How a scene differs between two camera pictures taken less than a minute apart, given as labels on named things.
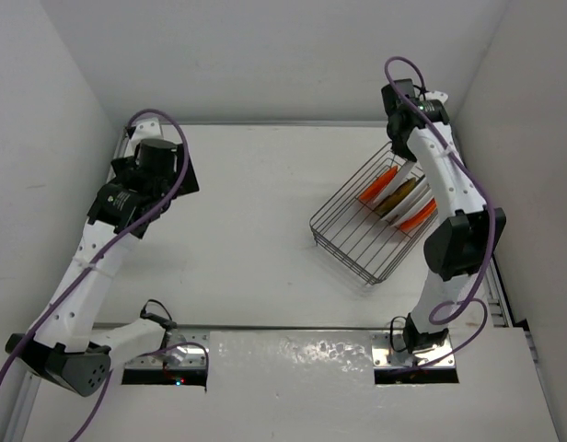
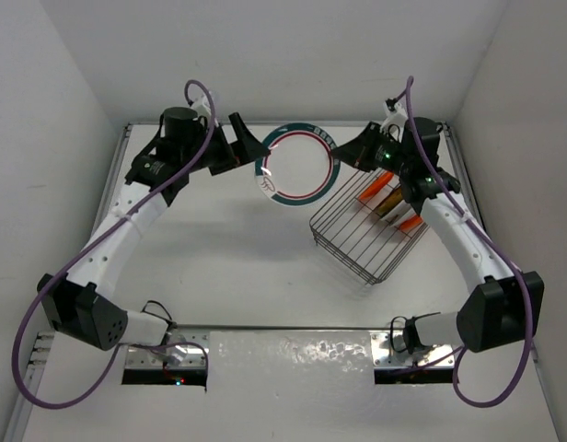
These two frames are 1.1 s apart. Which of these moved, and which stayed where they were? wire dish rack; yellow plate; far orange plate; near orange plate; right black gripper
Moved: right black gripper
Stayed: far orange plate; yellow plate; wire dish rack; near orange plate
